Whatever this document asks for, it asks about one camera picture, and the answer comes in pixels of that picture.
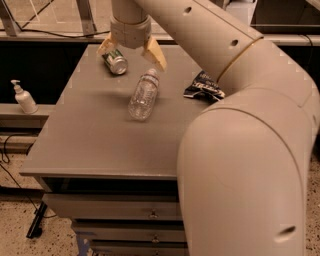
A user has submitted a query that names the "clear plastic water bottle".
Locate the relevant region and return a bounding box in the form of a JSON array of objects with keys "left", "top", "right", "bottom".
[{"left": 128, "top": 68, "right": 159, "bottom": 121}]

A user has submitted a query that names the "grey drawer cabinet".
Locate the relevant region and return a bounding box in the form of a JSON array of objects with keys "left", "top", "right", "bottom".
[{"left": 21, "top": 45, "right": 208, "bottom": 256}]

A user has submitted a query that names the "top drawer knob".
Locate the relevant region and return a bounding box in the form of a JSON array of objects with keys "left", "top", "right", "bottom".
[{"left": 149, "top": 209, "right": 158, "bottom": 219}]

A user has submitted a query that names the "white pump dispenser bottle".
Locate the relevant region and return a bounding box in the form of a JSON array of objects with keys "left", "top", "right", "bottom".
[{"left": 11, "top": 80, "right": 38, "bottom": 114}]

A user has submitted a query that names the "black cable on floor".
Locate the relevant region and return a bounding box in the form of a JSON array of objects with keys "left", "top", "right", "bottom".
[{"left": 0, "top": 133, "right": 58, "bottom": 219}]

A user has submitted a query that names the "black cable on ledge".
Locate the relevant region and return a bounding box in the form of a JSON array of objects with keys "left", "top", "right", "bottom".
[{"left": 13, "top": 19, "right": 111, "bottom": 39}]

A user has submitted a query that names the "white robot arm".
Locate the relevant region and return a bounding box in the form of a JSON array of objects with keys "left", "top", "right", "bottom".
[{"left": 100, "top": 0, "right": 320, "bottom": 256}]

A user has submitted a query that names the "blue chip bag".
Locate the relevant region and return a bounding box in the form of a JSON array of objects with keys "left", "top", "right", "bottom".
[{"left": 183, "top": 71, "right": 225, "bottom": 102}]

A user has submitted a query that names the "green soda can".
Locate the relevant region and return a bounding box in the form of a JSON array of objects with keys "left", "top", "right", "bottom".
[{"left": 102, "top": 49, "right": 128, "bottom": 75}]

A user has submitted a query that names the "drawer knob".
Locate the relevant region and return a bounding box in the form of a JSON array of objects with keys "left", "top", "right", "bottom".
[
  {"left": 149, "top": 209, "right": 158, "bottom": 219},
  {"left": 151, "top": 235, "right": 160, "bottom": 244}
]

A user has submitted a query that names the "black floor bracket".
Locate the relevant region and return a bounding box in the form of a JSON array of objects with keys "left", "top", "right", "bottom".
[{"left": 26, "top": 202, "right": 47, "bottom": 239}]

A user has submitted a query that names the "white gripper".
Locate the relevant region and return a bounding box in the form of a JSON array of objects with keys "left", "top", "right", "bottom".
[{"left": 97, "top": 17, "right": 167, "bottom": 72}]

